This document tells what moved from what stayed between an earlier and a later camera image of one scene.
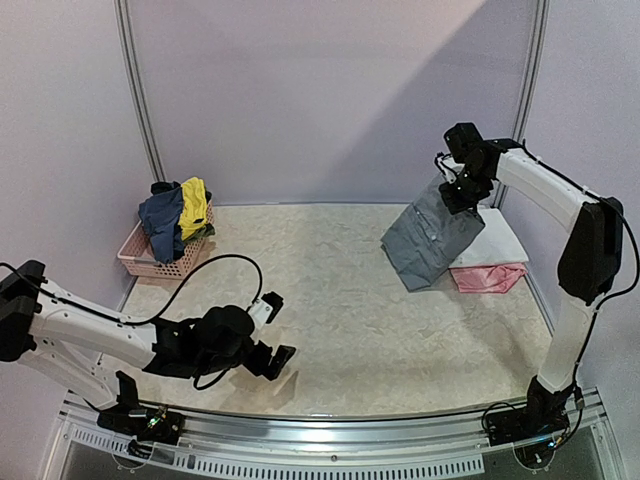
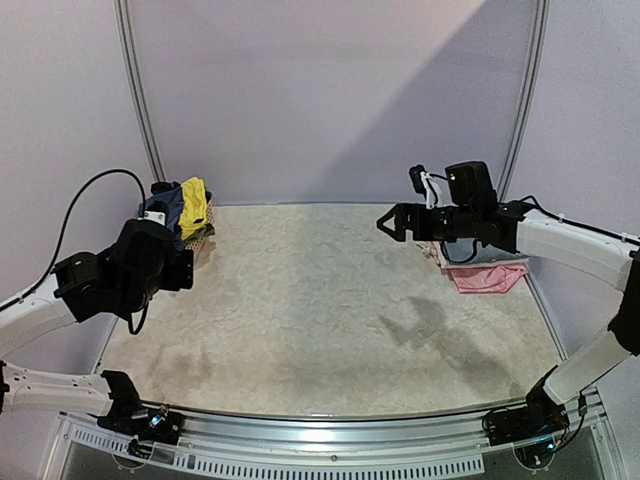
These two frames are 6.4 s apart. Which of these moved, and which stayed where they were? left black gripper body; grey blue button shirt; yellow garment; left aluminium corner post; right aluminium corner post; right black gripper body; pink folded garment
Moved: right black gripper body; left black gripper body; grey blue button shirt
Stayed: yellow garment; right aluminium corner post; pink folded garment; left aluminium corner post
